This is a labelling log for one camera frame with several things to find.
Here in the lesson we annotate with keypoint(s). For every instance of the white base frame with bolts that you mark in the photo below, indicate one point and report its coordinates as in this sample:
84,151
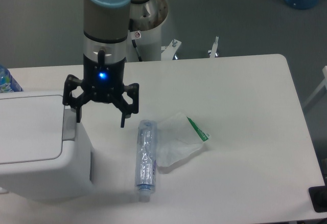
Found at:
170,52

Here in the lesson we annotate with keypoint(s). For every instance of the white furniture leg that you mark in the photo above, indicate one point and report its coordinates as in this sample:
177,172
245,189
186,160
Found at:
316,95

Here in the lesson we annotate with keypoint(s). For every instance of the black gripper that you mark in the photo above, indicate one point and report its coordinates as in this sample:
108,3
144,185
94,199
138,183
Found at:
104,84

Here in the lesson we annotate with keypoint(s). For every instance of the silver levelling foot bolt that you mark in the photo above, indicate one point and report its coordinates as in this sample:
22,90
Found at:
213,52

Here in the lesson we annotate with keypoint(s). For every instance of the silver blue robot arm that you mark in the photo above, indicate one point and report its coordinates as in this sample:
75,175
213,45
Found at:
106,26

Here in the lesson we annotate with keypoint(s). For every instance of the white push-lid trash can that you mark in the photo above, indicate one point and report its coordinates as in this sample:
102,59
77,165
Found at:
45,152

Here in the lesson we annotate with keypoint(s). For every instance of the clear green-edged plastic bag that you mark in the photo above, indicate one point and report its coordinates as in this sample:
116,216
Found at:
179,137

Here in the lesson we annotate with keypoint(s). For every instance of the blue labelled bottle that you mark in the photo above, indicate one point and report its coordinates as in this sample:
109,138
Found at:
8,83

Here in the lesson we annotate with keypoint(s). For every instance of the crushed clear plastic bottle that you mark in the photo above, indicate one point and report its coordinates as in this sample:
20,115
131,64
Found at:
145,168

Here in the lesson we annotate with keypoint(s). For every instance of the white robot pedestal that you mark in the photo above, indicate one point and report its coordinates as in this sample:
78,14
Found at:
144,37

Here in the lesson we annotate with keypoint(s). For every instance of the black device at table edge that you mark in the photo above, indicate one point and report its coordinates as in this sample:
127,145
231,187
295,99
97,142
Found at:
318,198

